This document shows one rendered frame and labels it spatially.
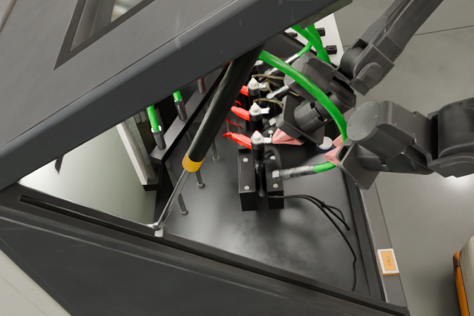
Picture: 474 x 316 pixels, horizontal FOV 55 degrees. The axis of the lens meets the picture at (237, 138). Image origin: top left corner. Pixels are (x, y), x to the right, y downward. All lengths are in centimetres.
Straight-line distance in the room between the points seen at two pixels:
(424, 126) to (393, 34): 24
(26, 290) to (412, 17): 73
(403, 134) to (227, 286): 32
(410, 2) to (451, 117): 27
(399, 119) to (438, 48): 241
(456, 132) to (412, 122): 5
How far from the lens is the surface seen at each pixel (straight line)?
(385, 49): 82
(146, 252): 60
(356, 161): 71
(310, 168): 83
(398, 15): 82
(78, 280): 69
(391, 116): 59
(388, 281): 98
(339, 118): 71
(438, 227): 219
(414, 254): 210
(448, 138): 60
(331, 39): 138
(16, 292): 76
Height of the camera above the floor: 184
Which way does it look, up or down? 50 degrees down
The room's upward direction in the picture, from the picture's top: 8 degrees counter-clockwise
